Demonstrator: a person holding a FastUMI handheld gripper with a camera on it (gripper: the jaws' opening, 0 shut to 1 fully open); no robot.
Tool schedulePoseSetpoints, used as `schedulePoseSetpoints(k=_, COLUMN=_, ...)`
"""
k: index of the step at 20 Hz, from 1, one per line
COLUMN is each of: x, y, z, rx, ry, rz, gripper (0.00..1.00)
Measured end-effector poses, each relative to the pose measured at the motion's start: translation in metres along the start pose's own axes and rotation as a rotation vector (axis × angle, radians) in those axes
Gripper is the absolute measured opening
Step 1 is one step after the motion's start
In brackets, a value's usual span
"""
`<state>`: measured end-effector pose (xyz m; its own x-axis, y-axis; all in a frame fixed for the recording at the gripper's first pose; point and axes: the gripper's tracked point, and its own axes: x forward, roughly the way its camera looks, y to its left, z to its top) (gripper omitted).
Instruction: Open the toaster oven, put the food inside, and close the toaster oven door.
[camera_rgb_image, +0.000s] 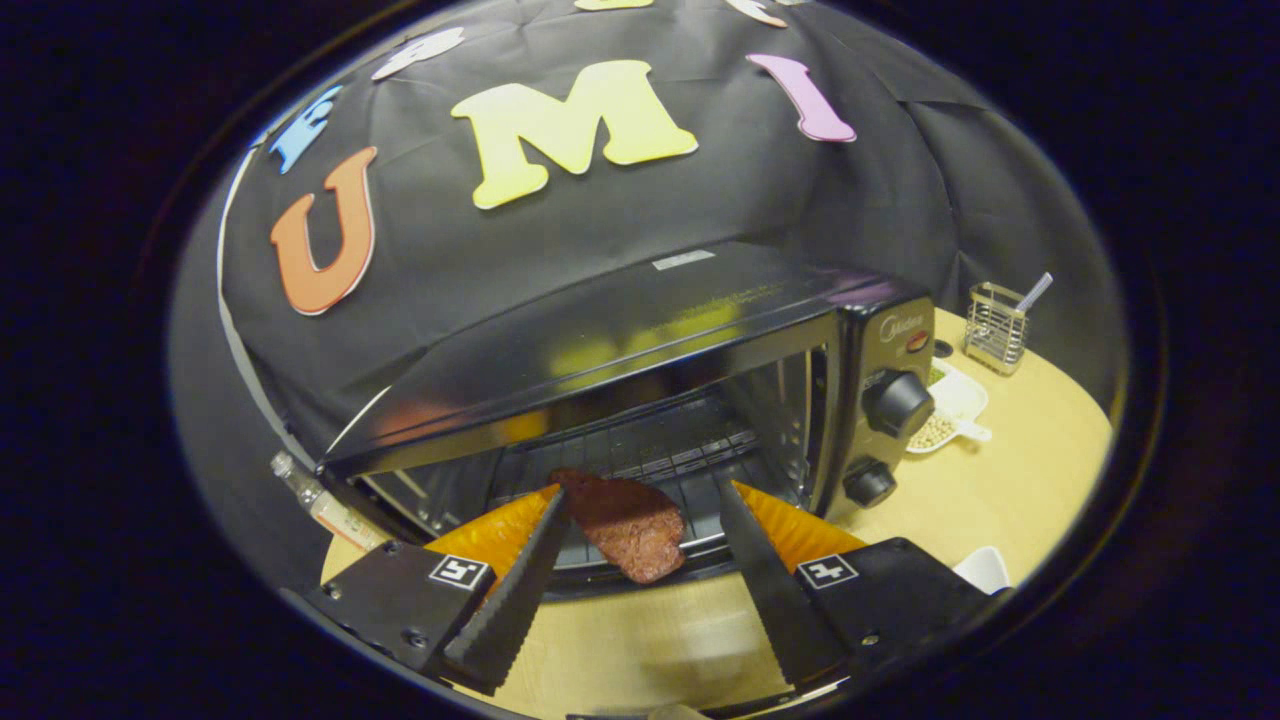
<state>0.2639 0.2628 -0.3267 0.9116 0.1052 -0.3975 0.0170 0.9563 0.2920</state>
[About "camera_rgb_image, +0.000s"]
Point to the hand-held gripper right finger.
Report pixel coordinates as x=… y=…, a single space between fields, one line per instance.
x=775 y=590

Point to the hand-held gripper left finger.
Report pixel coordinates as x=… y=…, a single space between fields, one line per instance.
x=520 y=590

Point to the brown meat slice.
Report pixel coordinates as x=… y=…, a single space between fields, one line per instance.
x=630 y=525

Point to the black toaster oven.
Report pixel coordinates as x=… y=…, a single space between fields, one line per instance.
x=650 y=320

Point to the white rectangular dish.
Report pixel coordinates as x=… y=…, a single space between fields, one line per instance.
x=985 y=568

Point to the small glass bottle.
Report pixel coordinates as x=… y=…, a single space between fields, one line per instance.
x=320 y=500

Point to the white divided bean plate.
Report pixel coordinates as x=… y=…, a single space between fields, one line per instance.
x=950 y=405

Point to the white straw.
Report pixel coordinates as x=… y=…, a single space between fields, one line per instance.
x=1035 y=290

